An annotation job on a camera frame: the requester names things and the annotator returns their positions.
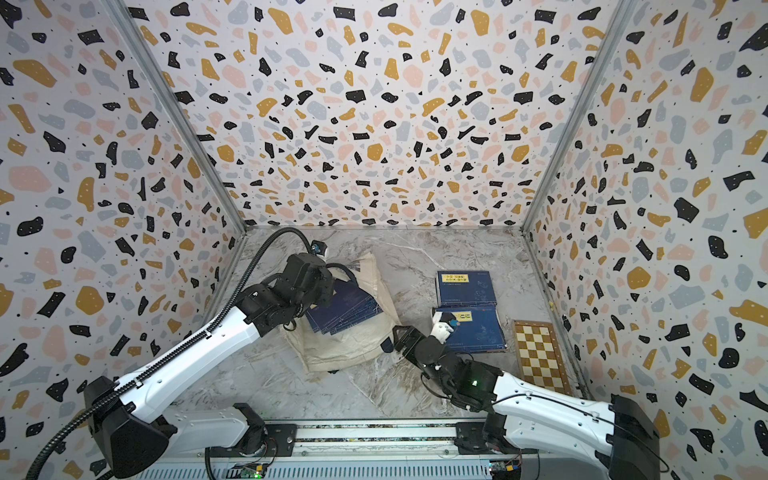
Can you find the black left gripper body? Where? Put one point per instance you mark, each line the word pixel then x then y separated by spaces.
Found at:
pixel 322 295

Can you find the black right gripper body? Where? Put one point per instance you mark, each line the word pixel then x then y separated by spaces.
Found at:
pixel 416 352

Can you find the dark blue thin book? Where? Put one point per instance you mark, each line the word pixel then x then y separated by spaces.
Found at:
pixel 475 329
pixel 350 305

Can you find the blue Little Prince book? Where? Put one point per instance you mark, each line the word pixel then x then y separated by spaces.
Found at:
pixel 465 288

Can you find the beige canvas floral tote bag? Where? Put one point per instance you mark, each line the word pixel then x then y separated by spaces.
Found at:
pixel 323 352

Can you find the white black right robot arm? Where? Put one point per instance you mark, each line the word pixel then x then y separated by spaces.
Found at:
pixel 616 437

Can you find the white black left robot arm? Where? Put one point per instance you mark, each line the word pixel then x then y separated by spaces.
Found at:
pixel 134 424

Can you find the wooden chessboard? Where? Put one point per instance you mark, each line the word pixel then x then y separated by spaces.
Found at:
pixel 540 358

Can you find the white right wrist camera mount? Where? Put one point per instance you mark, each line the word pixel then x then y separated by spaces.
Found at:
pixel 443 325

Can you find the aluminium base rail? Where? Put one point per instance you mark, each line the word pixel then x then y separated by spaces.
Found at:
pixel 421 448

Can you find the aluminium corner frame post left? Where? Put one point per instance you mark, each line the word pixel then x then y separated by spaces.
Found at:
pixel 119 14

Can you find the aluminium corner frame post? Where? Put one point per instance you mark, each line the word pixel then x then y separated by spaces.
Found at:
pixel 119 14
pixel 615 28

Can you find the aluminium corner frame post right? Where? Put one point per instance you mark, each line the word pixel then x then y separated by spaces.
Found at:
pixel 615 28

